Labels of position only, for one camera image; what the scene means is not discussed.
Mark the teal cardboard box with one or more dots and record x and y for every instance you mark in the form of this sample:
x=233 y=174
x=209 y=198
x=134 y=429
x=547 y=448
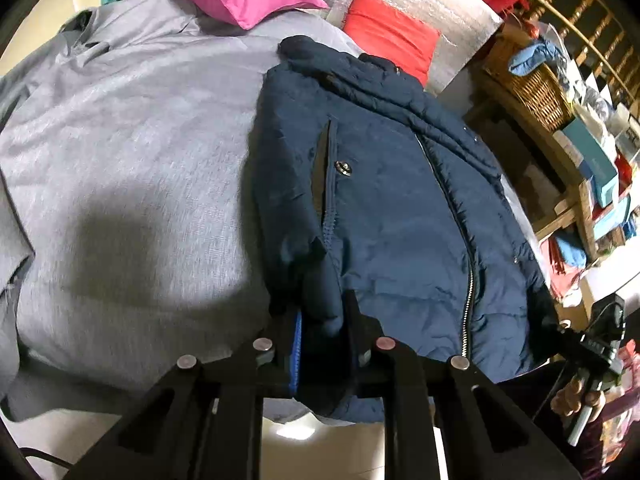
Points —
x=595 y=165

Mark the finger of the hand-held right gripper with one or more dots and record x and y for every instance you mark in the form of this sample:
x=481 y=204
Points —
x=567 y=337

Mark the red pillow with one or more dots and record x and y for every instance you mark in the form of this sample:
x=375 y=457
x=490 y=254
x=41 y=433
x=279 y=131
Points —
x=395 y=35

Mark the coral cloth stack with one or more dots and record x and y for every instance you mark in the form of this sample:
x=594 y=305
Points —
x=562 y=270

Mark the wooden stair railing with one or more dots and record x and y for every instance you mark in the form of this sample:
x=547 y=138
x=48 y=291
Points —
x=580 y=15

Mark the wooden shelf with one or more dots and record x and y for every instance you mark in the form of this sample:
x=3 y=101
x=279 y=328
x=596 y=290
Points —
x=545 y=145

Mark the person's leg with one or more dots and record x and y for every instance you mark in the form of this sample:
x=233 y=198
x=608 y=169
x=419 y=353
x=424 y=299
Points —
x=525 y=410

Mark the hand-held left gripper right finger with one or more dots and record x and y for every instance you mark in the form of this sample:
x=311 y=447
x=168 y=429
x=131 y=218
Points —
x=380 y=360

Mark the blue folded cloth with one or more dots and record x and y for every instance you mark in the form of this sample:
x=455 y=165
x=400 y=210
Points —
x=571 y=251

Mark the light blue cloth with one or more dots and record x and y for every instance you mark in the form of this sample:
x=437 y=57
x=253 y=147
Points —
x=535 y=55

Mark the person's right hand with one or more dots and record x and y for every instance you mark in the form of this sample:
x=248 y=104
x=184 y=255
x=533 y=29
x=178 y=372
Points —
x=575 y=397

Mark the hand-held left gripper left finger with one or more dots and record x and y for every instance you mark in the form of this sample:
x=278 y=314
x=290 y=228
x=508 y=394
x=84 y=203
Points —
x=297 y=355

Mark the grey bed blanket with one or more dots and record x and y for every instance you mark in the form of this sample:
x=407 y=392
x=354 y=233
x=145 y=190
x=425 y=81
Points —
x=140 y=160

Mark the silver foil mat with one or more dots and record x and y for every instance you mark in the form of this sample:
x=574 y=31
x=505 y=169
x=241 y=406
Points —
x=450 y=15

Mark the navy blue padded jacket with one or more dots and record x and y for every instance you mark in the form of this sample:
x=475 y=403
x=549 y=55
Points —
x=400 y=200

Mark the large wicker basket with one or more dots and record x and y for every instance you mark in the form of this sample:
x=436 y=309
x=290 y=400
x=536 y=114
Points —
x=537 y=87

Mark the cream sofa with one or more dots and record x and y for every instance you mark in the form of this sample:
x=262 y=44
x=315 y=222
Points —
x=40 y=25

